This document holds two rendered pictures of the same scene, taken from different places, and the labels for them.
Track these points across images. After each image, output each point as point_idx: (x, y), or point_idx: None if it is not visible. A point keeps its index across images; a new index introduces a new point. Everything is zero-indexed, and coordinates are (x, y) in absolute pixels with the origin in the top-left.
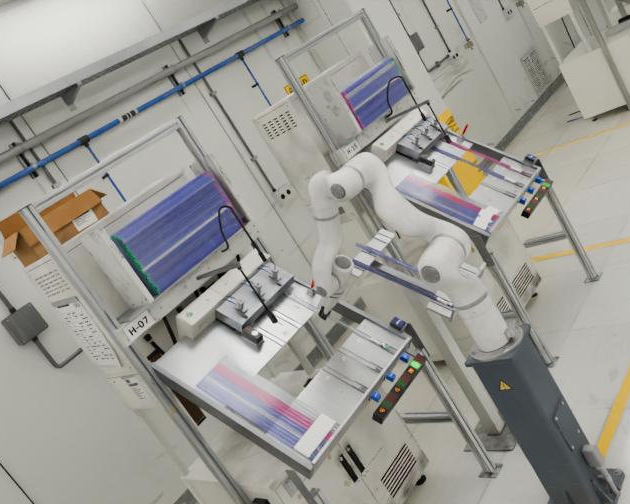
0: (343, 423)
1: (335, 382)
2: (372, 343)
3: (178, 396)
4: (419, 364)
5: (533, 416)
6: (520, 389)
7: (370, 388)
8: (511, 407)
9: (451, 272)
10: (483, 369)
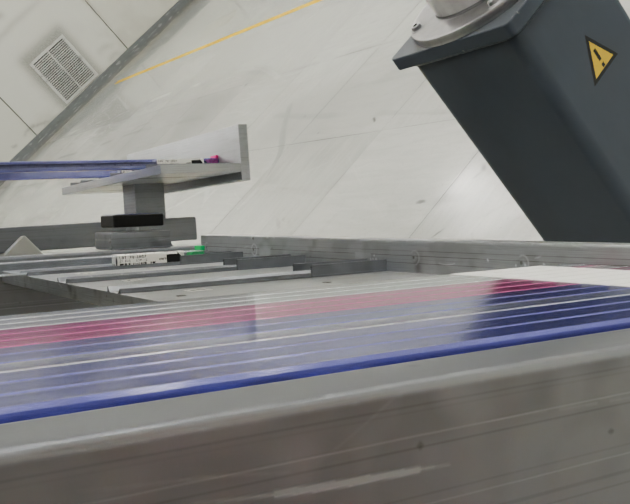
0: (572, 242)
1: (250, 285)
2: (136, 268)
3: None
4: None
5: None
6: (628, 41)
7: (379, 238)
8: None
9: None
10: (545, 23)
